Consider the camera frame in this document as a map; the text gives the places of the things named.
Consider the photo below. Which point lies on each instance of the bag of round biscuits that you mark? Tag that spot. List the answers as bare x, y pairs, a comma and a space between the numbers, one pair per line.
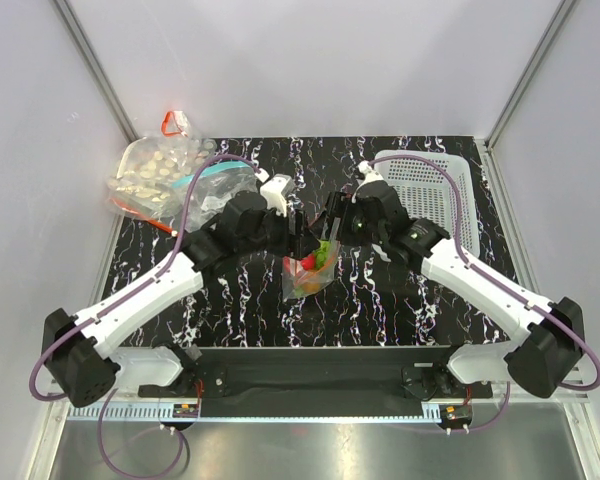
144, 182

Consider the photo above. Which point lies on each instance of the white plastic basket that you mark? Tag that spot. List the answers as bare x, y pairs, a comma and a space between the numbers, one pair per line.
436, 186

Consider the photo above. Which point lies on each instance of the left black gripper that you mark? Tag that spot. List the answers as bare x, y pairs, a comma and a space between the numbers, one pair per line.
300, 244

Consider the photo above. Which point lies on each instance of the brown kiwi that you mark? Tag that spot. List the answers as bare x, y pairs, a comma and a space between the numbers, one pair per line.
310, 288

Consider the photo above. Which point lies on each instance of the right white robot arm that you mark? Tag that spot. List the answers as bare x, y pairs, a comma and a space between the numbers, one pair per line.
544, 337

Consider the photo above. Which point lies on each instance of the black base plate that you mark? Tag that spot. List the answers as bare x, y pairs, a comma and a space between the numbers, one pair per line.
386, 377

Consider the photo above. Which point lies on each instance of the red apple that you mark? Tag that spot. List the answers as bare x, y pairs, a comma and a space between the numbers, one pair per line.
309, 263

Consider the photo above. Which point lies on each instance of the aluminium frame post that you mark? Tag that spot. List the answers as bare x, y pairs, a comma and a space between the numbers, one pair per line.
80, 39
549, 37

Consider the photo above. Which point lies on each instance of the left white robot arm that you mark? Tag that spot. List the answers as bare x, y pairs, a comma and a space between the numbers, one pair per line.
78, 350

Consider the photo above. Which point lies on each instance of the white slotted cable duct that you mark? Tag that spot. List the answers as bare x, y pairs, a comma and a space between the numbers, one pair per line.
209, 411

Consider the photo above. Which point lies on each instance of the right aluminium frame post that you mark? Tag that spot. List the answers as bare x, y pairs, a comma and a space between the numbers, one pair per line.
549, 37

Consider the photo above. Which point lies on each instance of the left aluminium frame post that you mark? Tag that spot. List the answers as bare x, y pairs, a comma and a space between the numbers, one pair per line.
80, 39

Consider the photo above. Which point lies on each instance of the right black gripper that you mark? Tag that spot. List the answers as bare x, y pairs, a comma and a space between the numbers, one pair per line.
342, 205

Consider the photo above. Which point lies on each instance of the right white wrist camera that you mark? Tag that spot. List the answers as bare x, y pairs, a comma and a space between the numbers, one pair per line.
367, 174

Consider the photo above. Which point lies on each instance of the clear bag orange zipper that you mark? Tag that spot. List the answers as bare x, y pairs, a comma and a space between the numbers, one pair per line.
303, 239

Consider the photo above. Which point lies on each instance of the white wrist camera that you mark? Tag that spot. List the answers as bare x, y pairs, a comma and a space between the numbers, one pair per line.
275, 191
367, 174

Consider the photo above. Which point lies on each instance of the clear bag teal zipper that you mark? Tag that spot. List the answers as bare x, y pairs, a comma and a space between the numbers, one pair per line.
216, 186

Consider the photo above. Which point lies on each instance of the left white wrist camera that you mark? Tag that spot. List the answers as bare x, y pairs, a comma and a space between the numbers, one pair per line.
275, 191

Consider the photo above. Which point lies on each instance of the small bag orange zipper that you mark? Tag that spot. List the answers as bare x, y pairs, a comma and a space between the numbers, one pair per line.
176, 124

